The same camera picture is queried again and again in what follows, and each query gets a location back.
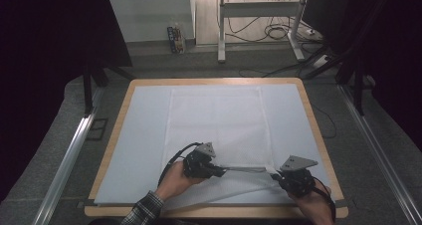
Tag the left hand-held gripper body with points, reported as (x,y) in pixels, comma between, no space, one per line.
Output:
(197,165)

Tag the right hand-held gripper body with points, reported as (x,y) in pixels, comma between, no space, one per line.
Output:
(297,183)

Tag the white towel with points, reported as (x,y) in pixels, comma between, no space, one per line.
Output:
(219,125)

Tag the person's left hand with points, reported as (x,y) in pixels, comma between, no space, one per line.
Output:
(175,181)

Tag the person's right hand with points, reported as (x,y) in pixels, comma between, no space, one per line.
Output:
(316,205)

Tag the pale blue table mat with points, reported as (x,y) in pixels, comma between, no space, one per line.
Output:
(146,125)

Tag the black metal stand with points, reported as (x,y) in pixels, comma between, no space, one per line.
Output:
(358,85)
(88,89)

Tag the white power strip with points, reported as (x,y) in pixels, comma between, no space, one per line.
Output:
(313,33)
(321,61)

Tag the pack of bottles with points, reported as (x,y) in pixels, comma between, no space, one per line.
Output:
(176,39)

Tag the white panel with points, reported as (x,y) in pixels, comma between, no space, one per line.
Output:
(149,16)

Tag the black curtain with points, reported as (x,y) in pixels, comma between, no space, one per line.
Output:
(49,52)
(398,52)

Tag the aluminium floor rail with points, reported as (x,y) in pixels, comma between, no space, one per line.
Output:
(64,172)
(381,158)

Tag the white metal desk frame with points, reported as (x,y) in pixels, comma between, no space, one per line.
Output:
(258,9)

